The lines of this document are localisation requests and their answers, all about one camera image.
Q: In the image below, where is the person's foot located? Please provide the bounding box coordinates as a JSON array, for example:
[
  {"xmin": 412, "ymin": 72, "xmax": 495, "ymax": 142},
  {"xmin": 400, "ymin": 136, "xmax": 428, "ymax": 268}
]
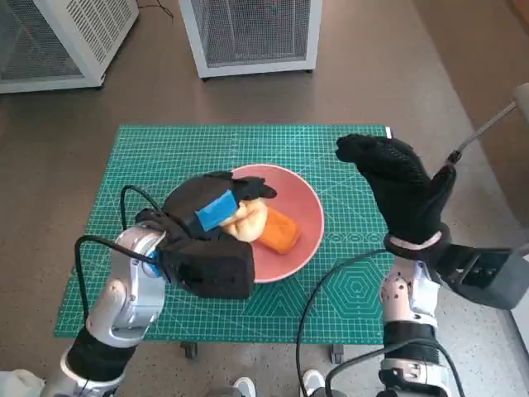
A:
[
  {"xmin": 300, "ymin": 369, "xmax": 326, "ymax": 397},
  {"xmin": 233, "ymin": 375, "xmax": 257, "ymax": 397}
]

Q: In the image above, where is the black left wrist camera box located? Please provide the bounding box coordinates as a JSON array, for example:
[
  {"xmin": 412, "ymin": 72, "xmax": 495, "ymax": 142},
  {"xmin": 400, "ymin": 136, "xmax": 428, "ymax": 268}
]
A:
[{"xmin": 159, "ymin": 235, "xmax": 256, "ymax": 299}]

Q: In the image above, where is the white cabinet with perforated side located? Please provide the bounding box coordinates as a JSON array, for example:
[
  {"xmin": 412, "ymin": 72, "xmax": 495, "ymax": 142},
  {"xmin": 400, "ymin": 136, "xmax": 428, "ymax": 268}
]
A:
[{"xmin": 0, "ymin": 0, "xmax": 140, "ymax": 94}]

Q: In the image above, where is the grey stand leg black foot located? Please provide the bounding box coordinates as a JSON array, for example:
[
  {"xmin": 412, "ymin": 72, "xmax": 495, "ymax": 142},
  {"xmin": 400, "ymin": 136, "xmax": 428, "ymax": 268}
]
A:
[{"xmin": 448, "ymin": 82, "xmax": 529, "ymax": 165}]

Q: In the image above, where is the toy bread bun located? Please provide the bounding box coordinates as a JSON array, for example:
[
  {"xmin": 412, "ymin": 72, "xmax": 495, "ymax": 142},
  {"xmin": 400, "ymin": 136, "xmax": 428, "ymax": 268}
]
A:
[
  {"xmin": 251, "ymin": 206, "xmax": 302, "ymax": 256},
  {"xmin": 218, "ymin": 198, "xmax": 272, "ymax": 243}
]

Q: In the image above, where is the white cabinet with mesh front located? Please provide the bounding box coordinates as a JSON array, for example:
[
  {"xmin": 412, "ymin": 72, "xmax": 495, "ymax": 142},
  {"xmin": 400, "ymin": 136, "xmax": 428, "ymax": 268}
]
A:
[{"xmin": 178, "ymin": 0, "xmax": 324, "ymax": 79}]

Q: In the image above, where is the pink bowl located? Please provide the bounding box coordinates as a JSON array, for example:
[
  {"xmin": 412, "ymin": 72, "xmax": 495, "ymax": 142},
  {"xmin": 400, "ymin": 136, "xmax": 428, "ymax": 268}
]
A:
[{"xmin": 167, "ymin": 164, "xmax": 326, "ymax": 285}]

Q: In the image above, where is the green cutting mat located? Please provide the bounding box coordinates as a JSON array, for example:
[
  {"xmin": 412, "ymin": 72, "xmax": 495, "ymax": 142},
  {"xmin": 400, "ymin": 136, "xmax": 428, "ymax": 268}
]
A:
[{"xmin": 53, "ymin": 123, "xmax": 396, "ymax": 344}]

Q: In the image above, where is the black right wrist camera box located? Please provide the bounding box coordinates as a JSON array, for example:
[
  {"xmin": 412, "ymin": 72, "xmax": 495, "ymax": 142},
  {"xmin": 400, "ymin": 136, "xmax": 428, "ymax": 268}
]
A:
[{"xmin": 433, "ymin": 243, "xmax": 529, "ymax": 310}]

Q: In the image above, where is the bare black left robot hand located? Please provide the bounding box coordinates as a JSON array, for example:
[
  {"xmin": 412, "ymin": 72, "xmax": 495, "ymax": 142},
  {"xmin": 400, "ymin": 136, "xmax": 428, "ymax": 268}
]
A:
[{"xmin": 163, "ymin": 170, "xmax": 277, "ymax": 241}]

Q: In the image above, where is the white furniture panel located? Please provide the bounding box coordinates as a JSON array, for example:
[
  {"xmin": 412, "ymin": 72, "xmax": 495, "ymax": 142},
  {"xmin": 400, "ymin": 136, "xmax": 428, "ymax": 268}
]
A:
[{"xmin": 510, "ymin": 309, "xmax": 529, "ymax": 344}]

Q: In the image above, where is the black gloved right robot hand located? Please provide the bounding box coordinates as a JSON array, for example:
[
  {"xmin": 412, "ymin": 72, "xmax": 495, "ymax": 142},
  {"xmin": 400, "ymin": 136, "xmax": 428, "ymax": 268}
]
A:
[{"xmin": 335, "ymin": 134, "xmax": 458, "ymax": 245}]

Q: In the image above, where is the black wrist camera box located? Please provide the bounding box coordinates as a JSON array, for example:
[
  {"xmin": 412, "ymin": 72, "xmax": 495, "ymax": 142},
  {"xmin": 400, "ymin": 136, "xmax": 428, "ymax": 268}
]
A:
[
  {"xmin": 433, "ymin": 243, "xmax": 529, "ymax": 310},
  {"xmin": 159, "ymin": 235, "xmax": 256, "ymax": 299}
]

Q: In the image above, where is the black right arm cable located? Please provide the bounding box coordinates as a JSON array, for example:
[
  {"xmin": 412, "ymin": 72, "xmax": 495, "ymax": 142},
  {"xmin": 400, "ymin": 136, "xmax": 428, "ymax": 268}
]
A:
[
  {"xmin": 324, "ymin": 338, "xmax": 460, "ymax": 397},
  {"xmin": 295, "ymin": 247, "xmax": 388, "ymax": 397}
]

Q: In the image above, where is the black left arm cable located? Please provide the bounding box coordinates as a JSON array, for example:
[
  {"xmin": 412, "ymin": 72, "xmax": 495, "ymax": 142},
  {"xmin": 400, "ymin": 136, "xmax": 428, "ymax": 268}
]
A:
[
  {"xmin": 74, "ymin": 235, "xmax": 160, "ymax": 328},
  {"xmin": 121, "ymin": 184, "xmax": 187, "ymax": 237}
]

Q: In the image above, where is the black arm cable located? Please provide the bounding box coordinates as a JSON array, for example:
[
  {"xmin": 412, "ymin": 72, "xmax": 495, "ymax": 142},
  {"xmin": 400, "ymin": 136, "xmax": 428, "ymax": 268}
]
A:
[
  {"xmin": 121, "ymin": 184, "xmax": 187, "ymax": 237},
  {"xmin": 295, "ymin": 247, "xmax": 388, "ymax": 397},
  {"xmin": 324, "ymin": 338, "xmax": 460, "ymax": 397},
  {"xmin": 74, "ymin": 235, "xmax": 160, "ymax": 328}
]

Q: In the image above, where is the thin black floor cable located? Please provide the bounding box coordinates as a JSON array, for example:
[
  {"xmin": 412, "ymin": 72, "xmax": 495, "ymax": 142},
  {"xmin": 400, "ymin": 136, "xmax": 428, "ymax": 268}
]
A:
[{"xmin": 136, "ymin": 0, "xmax": 174, "ymax": 20}]

